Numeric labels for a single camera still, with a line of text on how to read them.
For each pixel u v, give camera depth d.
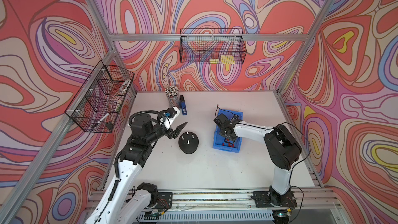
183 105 1.10
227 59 0.91
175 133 0.61
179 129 0.61
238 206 0.73
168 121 0.53
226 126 0.74
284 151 0.50
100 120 0.73
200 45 0.96
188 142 0.81
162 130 0.57
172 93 0.96
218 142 0.93
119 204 0.40
